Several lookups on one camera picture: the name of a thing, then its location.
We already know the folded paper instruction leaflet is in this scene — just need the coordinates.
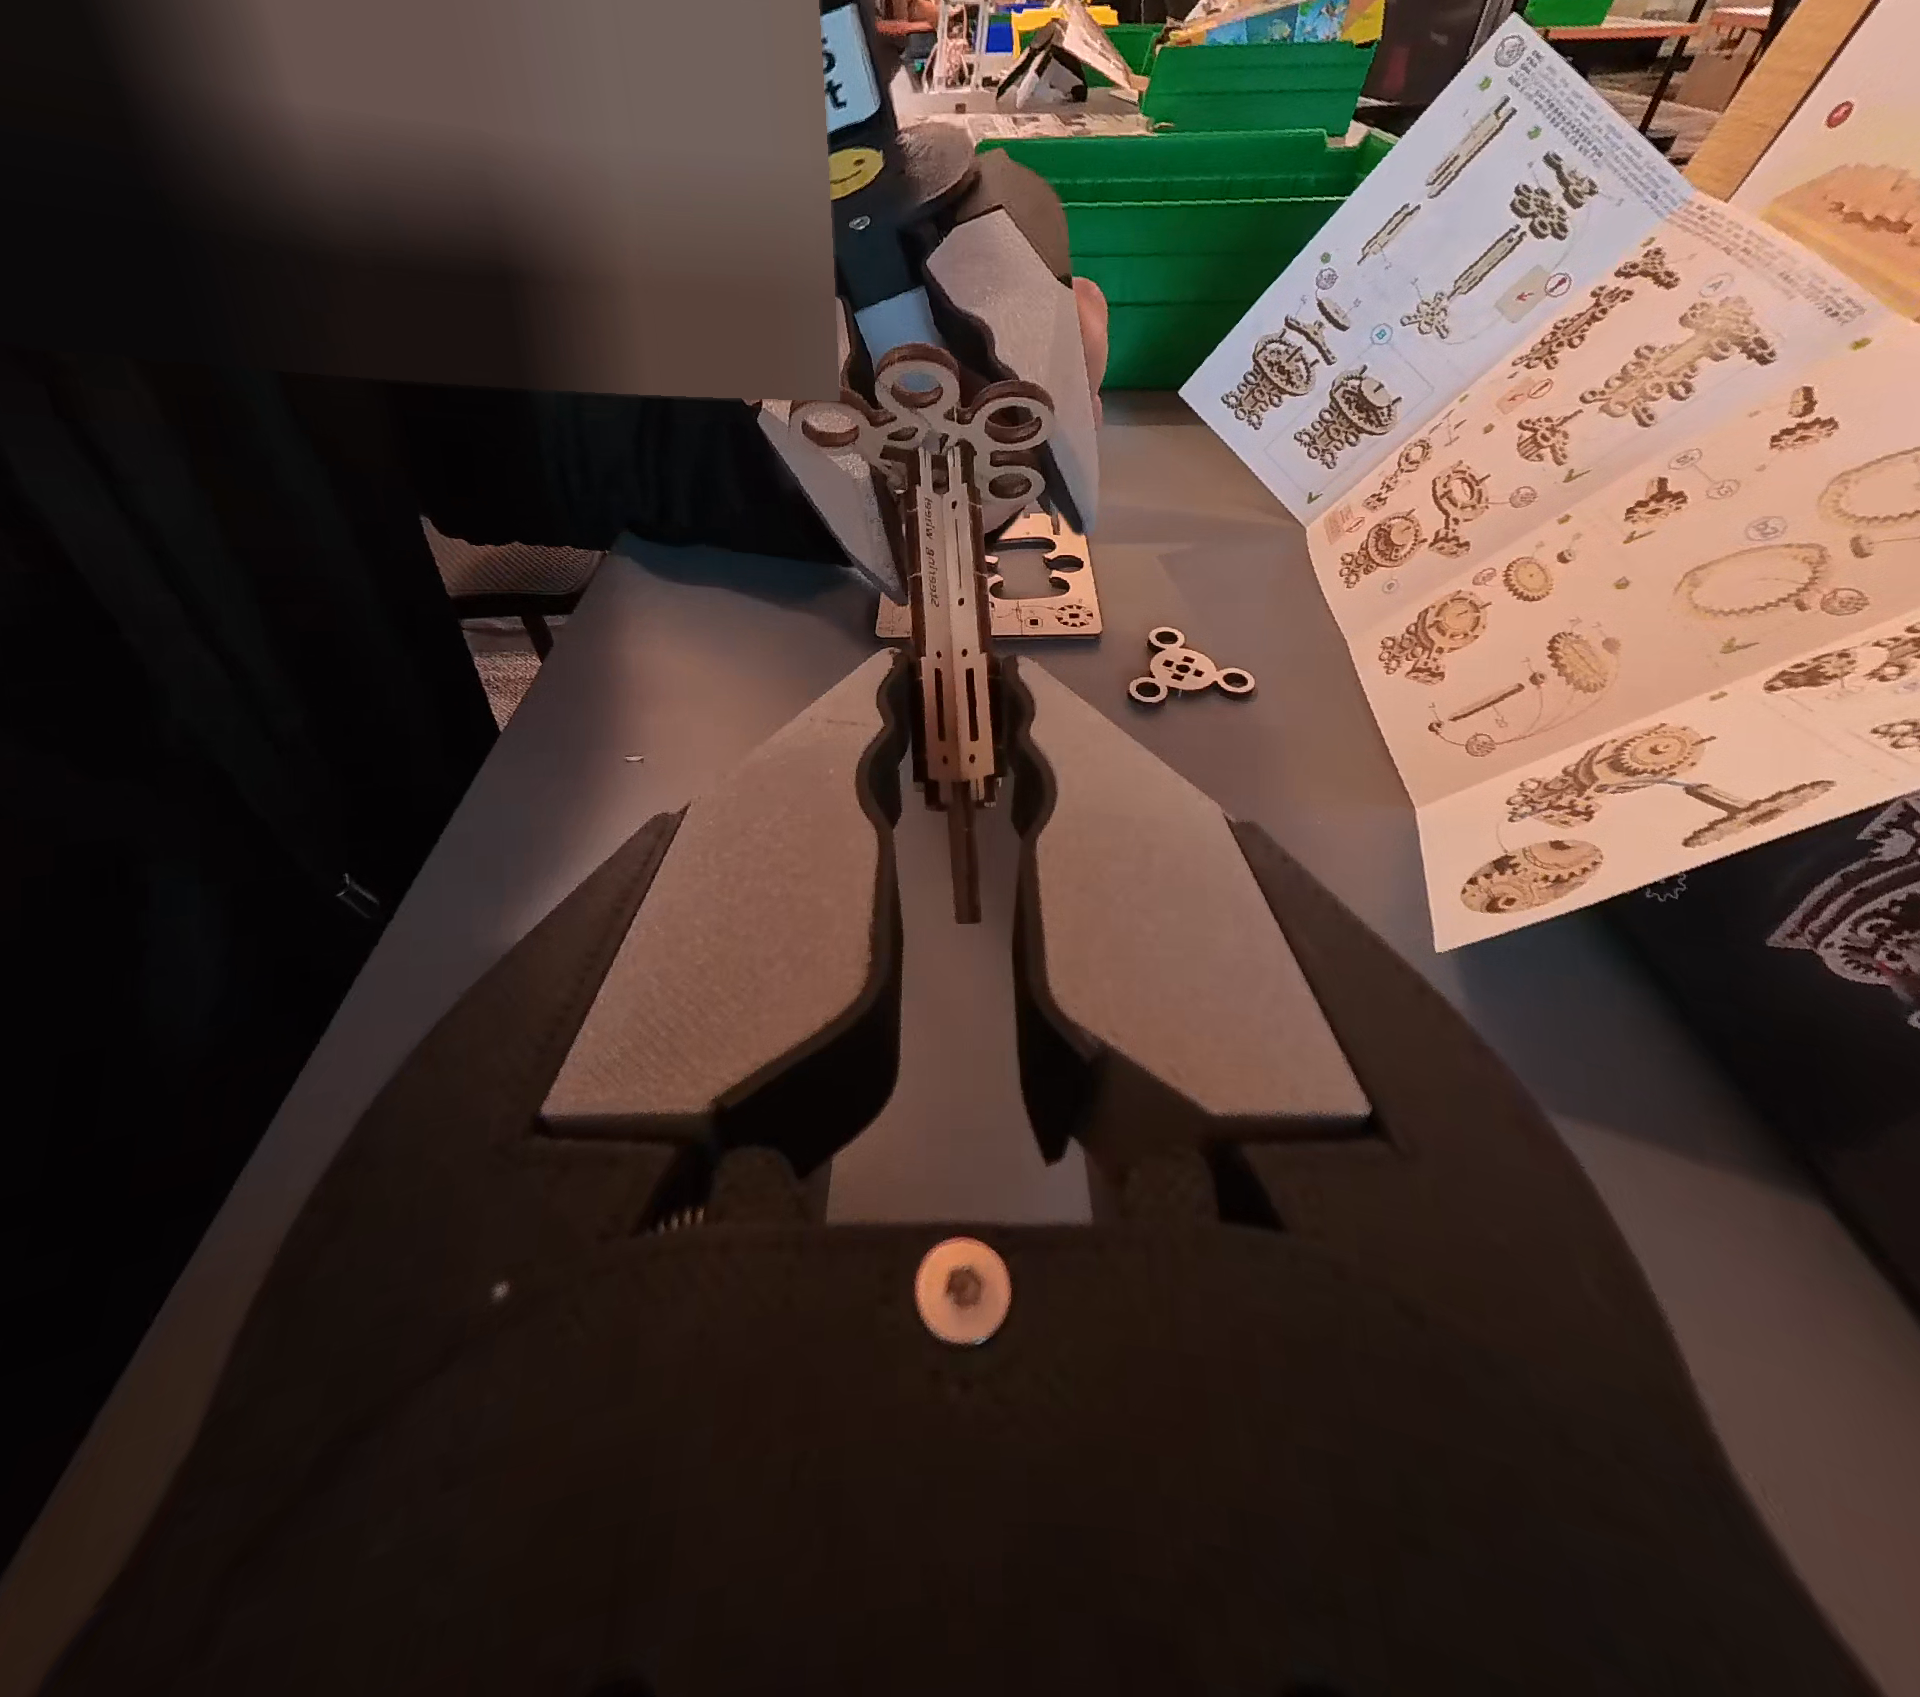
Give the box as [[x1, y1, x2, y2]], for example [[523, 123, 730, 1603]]
[[1181, 12, 1920, 953]]

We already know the person's dark clothing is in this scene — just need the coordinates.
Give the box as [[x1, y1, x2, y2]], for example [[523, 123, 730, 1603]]
[[0, 347, 504, 1294]]

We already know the colourful picture box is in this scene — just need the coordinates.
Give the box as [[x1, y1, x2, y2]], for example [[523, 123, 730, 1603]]
[[1196, 0, 1391, 51]]

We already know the large green plastic bin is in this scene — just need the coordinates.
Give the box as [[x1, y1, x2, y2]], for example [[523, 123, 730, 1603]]
[[974, 128, 1400, 395]]

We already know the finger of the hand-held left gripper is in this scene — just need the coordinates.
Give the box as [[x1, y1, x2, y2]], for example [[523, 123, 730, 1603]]
[[919, 209, 1107, 532], [756, 284, 940, 600]]

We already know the wooden model shaft assembly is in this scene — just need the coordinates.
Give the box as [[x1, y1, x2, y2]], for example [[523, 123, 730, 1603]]
[[795, 344, 1052, 929]]

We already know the chair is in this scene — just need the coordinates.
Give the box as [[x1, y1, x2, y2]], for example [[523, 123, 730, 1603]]
[[424, 519, 607, 738]]

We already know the cut-out wooden parts sheet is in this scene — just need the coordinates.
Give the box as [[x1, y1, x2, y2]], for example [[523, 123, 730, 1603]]
[[877, 508, 1108, 645]]

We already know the black panel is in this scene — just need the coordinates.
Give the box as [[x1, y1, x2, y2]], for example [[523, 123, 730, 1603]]
[[1373, 0, 1567, 106]]

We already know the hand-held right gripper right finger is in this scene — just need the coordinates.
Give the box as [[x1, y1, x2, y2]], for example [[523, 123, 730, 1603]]
[[1010, 659, 1377, 1163]]

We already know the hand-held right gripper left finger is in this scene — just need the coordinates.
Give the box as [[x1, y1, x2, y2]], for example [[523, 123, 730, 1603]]
[[541, 650, 907, 1166]]

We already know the small three-ring wooden part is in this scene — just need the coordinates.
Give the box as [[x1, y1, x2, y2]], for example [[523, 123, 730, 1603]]
[[1127, 627, 1260, 707]]

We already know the black printed kit box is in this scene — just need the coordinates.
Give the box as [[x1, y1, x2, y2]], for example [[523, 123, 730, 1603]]
[[1603, 794, 1920, 1267]]

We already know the white wooden model kit box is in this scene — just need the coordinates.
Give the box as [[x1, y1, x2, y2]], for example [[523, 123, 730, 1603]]
[[1686, 0, 1920, 277]]

